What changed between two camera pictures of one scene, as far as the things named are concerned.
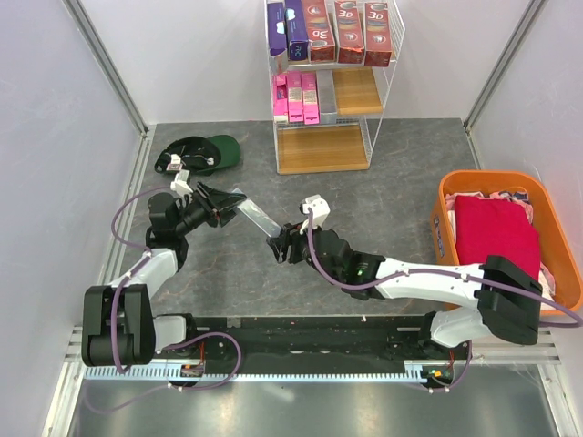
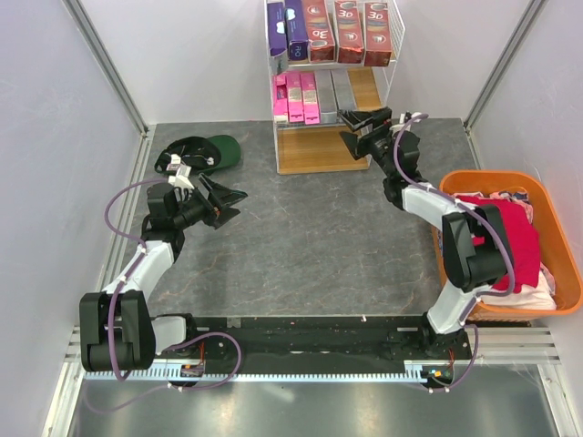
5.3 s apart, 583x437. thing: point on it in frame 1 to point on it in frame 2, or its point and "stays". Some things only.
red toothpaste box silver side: [322, 45] stays
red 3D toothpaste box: [349, 38] stays
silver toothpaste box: [271, 228] to [343, 89]
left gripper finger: [226, 217] stays
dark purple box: [298, 41] stays
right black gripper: [293, 237] to [358, 147]
